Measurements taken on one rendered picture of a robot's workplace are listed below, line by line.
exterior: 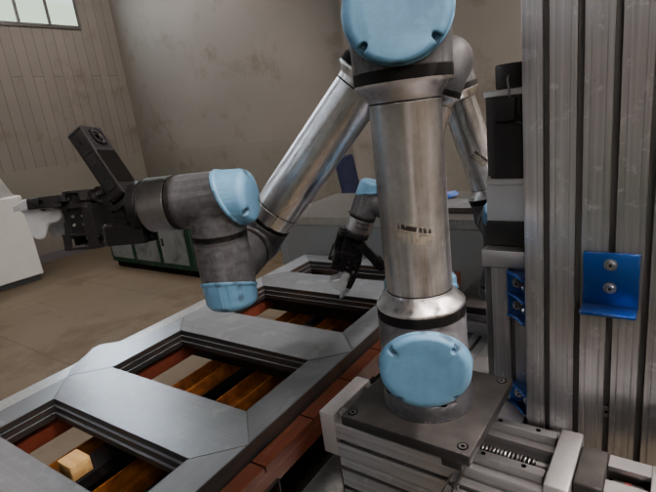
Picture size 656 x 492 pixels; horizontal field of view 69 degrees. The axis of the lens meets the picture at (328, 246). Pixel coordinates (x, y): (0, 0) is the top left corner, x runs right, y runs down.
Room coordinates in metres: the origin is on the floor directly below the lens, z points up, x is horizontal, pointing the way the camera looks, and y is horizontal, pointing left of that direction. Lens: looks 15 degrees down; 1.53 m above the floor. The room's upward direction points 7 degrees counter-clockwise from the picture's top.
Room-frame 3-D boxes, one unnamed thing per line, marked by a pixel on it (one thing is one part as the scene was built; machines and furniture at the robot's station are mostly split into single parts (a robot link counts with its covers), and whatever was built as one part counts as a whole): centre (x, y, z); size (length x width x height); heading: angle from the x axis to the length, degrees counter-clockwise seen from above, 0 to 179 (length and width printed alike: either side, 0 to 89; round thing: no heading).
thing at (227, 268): (0.66, 0.14, 1.34); 0.11 x 0.08 x 0.11; 168
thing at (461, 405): (0.72, -0.14, 1.09); 0.15 x 0.15 x 0.10
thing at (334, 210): (2.31, -0.46, 1.03); 1.30 x 0.60 x 0.04; 55
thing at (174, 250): (5.99, 1.61, 0.33); 1.68 x 1.52 x 0.66; 53
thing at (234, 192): (0.65, 0.14, 1.43); 0.11 x 0.08 x 0.09; 78
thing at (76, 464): (0.99, 0.67, 0.79); 0.06 x 0.05 x 0.04; 55
